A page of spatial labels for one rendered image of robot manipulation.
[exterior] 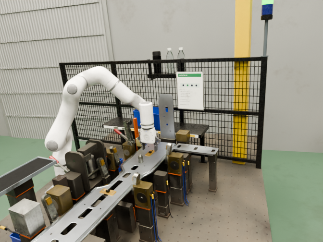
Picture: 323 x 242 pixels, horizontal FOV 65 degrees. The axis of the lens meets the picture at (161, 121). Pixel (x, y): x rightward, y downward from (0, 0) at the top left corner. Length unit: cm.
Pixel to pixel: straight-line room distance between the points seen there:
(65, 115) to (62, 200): 56
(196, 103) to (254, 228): 99
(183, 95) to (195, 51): 177
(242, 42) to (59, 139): 137
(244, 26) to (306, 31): 194
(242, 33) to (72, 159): 137
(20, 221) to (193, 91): 143
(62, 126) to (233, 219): 116
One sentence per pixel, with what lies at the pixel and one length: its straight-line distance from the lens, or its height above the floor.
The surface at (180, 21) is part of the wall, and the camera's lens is 381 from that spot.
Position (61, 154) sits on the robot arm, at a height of 105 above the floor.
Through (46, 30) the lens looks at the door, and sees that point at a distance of 474.
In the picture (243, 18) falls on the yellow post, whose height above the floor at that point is 180.
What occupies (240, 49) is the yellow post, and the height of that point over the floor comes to 160.
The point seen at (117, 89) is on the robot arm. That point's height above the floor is 145.
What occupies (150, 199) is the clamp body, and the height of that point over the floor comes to 98.
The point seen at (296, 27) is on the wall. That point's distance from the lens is 378.
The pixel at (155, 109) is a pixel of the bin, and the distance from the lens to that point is 218.
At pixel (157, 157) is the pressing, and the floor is 100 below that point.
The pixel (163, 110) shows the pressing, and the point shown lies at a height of 122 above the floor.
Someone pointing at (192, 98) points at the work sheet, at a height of 124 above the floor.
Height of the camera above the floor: 174
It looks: 19 degrees down
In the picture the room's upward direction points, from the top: 4 degrees counter-clockwise
